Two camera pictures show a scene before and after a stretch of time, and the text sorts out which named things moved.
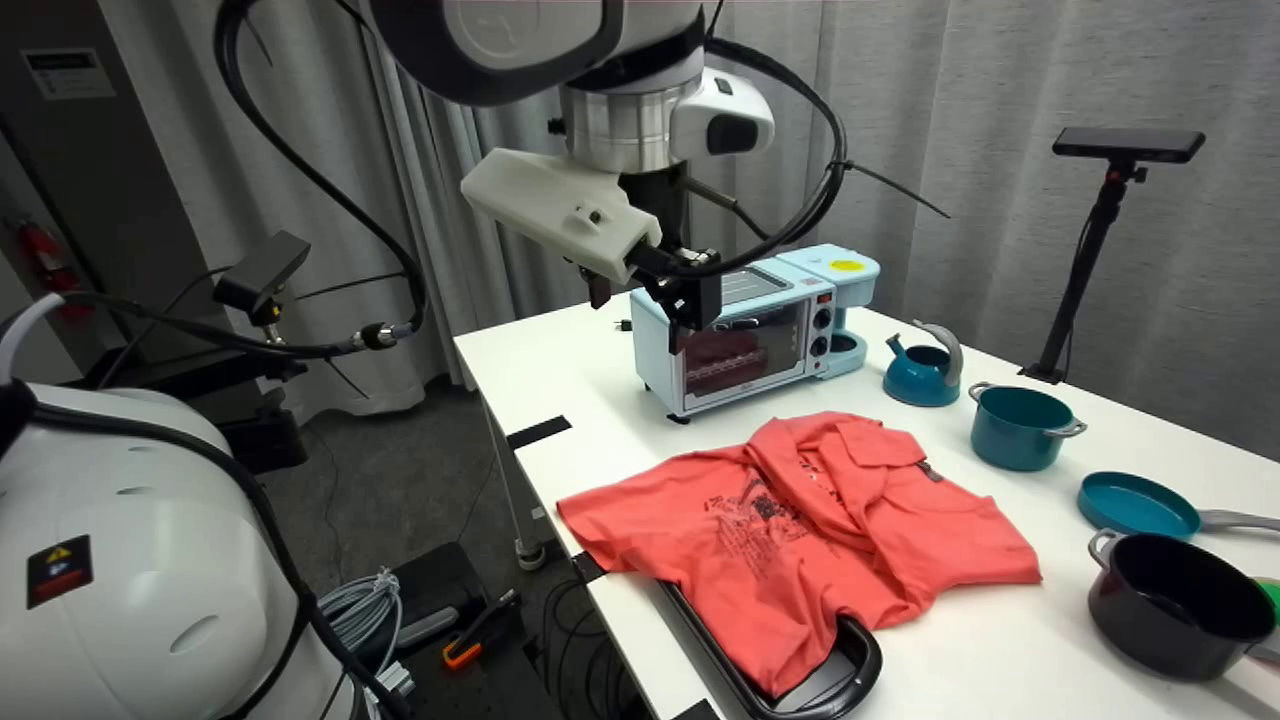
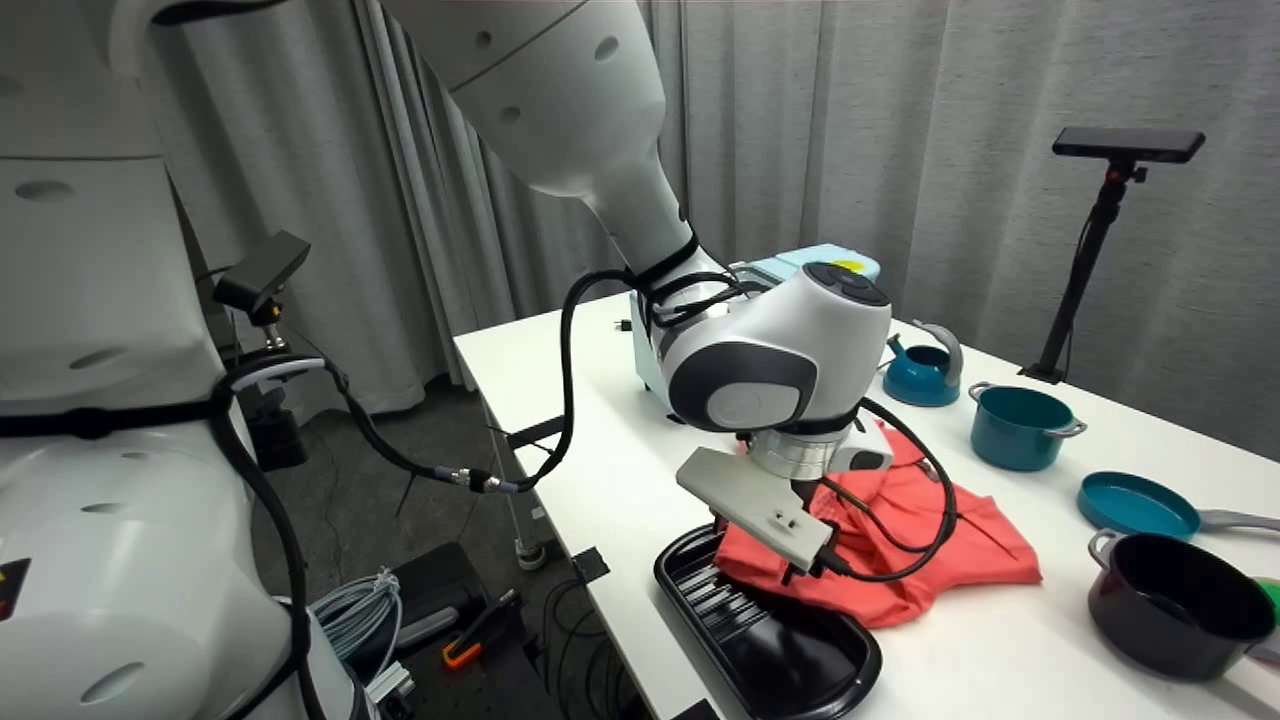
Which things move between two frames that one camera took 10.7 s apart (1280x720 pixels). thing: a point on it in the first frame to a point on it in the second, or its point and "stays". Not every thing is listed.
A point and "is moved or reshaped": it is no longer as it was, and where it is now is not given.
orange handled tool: (465, 649) stays
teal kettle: (921, 374) stays
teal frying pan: (1140, 506) stays
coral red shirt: (770, 545) is moved or reshaped
